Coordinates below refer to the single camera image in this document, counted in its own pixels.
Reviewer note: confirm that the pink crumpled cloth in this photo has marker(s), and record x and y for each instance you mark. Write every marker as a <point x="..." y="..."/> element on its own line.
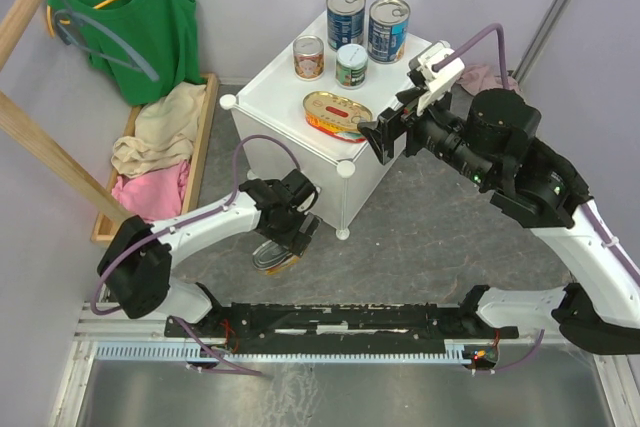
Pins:
<point x="155" y="195"/>

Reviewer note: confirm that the wooden diagonal beam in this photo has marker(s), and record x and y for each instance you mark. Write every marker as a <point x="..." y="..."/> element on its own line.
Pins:
<point x="28" y="133"/>

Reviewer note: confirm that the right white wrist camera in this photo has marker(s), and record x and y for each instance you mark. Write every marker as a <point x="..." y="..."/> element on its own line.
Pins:
<point x="434" y="70"/>

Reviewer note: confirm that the green tank top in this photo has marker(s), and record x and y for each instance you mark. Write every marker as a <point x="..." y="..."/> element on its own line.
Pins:
<point x="163" y="32"/>

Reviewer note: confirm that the wooden tray frame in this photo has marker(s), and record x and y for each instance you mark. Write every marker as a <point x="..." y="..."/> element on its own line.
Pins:
<point x="197" y="160"/>

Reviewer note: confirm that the white cube cabinet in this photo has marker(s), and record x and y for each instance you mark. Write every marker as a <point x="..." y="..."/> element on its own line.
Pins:
<point x="269" y="116"/>

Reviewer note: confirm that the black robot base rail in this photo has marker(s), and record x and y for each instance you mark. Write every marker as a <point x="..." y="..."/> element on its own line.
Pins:
<point x="345" y="329"/>

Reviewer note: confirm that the white slotted cable duct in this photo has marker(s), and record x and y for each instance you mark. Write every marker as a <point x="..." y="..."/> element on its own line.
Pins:
<point x="193" y="353"/>

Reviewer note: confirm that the small pink label can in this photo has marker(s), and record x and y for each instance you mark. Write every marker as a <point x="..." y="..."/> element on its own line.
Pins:
<point x="308" y="57"/>

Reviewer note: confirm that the beige crumpled cloth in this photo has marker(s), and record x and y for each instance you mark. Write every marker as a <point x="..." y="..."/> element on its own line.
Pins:
<point x="164" y="133"/>

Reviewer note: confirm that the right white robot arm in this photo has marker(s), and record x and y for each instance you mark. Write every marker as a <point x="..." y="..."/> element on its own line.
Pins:
<point x="599" y="310"/>

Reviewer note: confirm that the white lid green jar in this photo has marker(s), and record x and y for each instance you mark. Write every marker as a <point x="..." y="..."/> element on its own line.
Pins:
<point x="351" y="66"/>

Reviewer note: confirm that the mauve crumpled cloth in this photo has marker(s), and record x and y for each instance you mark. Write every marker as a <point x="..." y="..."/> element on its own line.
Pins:
<point x="478" y="78"/>

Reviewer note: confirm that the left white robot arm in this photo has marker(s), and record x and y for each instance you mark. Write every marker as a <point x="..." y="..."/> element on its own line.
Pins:
<point x="137" y="266"/>

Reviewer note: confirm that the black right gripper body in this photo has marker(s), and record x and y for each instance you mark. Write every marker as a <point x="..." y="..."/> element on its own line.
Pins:
<point x="440" y="132"/>

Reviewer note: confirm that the blue white label can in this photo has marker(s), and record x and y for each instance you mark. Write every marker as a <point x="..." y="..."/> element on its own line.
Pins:
<point x="387" y="30"/>

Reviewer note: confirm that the wooden rack pole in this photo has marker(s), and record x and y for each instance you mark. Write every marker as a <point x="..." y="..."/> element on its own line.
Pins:
<point x="14" y="25"/>

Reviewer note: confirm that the red oval sardine tin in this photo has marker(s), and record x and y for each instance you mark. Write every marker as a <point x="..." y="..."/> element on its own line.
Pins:
<point x="335" y="116"/>

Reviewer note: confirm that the tall blue label can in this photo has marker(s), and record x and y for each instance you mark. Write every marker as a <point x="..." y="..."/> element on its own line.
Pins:
<point x="345" y="22"/>

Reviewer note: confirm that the silver oval fish tin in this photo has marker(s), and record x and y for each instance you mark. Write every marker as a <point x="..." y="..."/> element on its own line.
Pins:
<point x="270" y="258"/>

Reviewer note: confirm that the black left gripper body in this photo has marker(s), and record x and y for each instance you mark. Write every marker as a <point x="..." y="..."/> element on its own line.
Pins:
<point x="286" y="233"/>

